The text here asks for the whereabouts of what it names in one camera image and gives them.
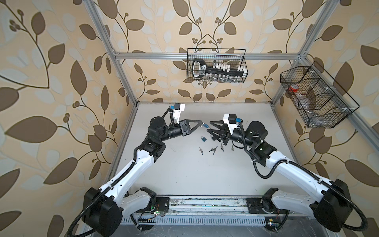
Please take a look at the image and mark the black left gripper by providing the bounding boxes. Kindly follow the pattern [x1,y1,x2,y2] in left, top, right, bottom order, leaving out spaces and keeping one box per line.
[157,119,201,144]

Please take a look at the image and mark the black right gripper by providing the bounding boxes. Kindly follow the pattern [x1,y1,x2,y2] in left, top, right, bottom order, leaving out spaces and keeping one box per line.
[208,120,255,149]

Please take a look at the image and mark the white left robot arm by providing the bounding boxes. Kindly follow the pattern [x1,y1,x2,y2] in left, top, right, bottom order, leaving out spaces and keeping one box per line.
[67,117,202,237]

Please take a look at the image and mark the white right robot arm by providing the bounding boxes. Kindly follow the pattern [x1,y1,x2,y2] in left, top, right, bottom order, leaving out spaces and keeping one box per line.
[207,118,353,232]

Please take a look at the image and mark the black padlock silver keys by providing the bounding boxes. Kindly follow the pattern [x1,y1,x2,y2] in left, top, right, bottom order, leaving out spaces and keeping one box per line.
[209,146,217,155]

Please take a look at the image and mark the red capped clear bottle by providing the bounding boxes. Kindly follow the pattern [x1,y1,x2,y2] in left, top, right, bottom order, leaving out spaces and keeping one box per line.
[288,84,311,105]

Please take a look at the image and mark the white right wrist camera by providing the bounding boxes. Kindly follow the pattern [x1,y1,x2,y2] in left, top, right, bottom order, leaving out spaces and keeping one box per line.
[223,114,241,135]

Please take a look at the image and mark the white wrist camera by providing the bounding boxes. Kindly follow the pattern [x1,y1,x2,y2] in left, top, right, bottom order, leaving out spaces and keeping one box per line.
[223,114,241,135]
[168,103,185,123]

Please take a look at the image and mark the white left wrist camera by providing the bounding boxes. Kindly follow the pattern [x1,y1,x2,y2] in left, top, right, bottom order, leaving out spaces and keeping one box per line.
[168,103,185,123]

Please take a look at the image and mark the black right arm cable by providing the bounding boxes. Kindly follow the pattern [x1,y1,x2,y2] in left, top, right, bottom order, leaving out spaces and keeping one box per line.
[238,121,369,232]

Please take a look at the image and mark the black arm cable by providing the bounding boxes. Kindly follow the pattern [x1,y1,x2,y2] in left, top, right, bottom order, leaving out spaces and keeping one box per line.
[238,121,369,232]
[66,106,175,237]

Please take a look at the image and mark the black wire basket rear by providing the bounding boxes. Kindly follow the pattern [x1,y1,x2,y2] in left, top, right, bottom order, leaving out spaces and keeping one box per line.
[187,47,248,84]

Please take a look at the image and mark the black wire basket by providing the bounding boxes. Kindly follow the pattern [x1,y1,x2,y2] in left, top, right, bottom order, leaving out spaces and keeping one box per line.
[280,61,360,128]
[187,47,248,84]

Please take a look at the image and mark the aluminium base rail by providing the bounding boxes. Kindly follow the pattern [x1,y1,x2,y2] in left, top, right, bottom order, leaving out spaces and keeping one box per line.
[121,192,314,227]

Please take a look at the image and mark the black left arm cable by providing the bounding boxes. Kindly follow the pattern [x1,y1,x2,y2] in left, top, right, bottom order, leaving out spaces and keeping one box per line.
[66,106,175,237]

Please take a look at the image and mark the aluminium frame profile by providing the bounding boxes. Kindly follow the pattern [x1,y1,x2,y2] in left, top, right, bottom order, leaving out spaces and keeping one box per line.
[82,0,379,196]

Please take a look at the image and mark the black wire basket right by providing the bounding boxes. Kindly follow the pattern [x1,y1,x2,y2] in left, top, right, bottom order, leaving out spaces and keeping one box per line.
[280,61,360,128]

